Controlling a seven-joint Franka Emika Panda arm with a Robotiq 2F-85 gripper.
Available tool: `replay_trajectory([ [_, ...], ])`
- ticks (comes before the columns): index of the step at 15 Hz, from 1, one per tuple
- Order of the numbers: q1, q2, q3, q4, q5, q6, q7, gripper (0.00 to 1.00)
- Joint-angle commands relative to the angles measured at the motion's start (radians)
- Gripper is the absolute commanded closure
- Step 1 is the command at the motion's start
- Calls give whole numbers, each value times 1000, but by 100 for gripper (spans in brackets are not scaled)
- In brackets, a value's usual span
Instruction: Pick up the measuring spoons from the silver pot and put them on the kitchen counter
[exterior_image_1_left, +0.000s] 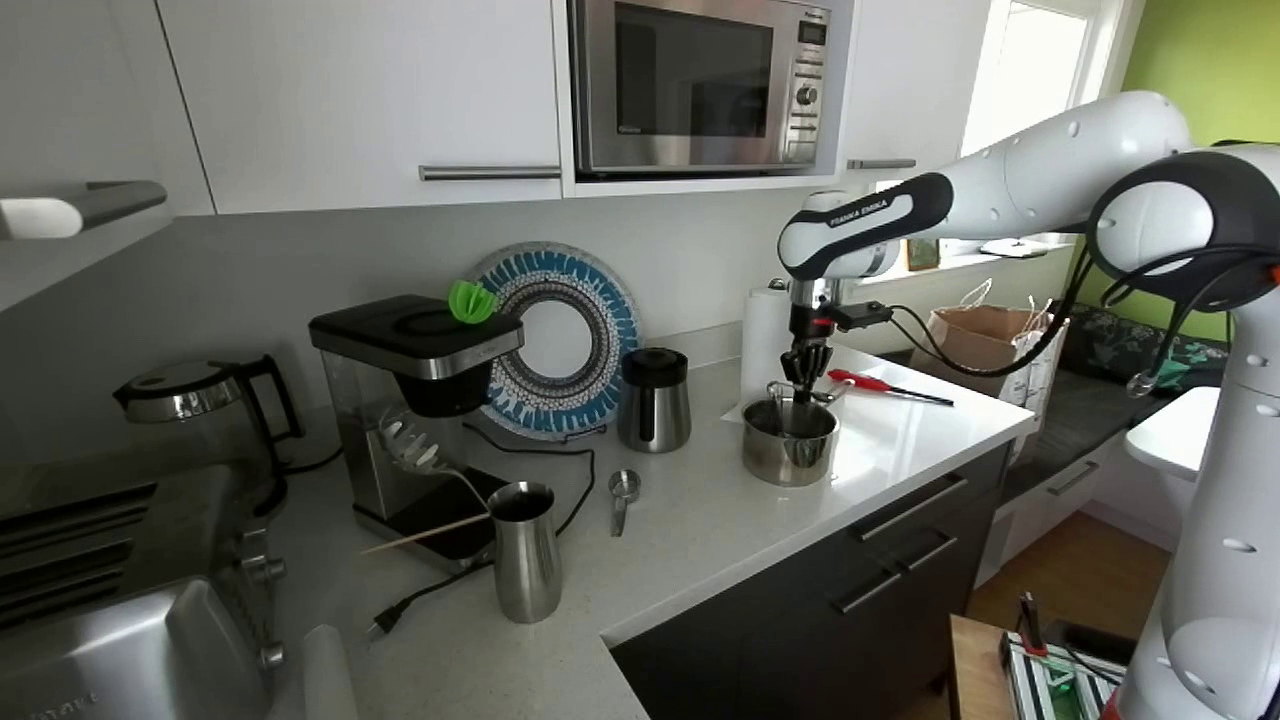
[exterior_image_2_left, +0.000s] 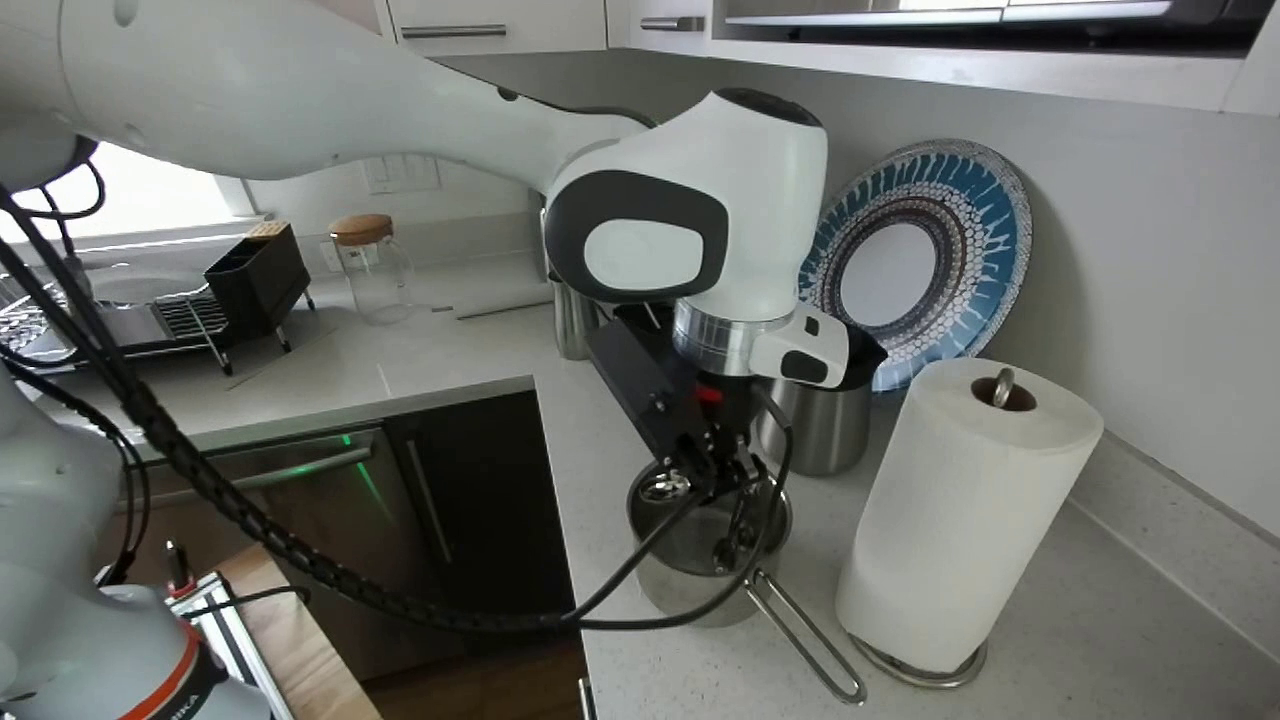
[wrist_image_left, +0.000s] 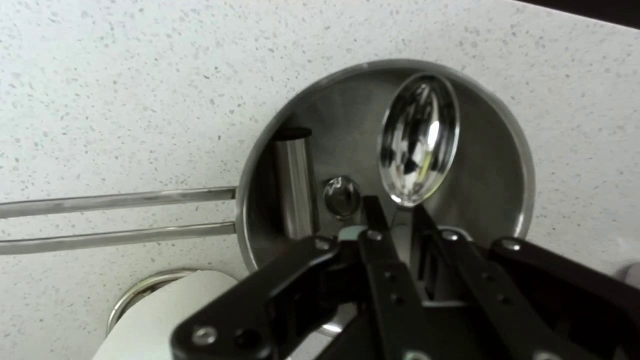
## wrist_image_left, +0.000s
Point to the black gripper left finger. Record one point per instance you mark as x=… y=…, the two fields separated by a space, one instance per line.
x=387 y=280

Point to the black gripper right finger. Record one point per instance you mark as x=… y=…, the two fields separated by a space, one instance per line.
x=481 y=292

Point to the silver measuring spoons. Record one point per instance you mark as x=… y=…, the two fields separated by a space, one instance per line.
x=421 y=136

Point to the white paper towel roll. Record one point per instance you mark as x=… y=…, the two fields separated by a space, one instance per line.
x=153 y=320

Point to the steel paper towel holder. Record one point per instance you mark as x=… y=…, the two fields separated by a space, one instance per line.
x=136 y=292

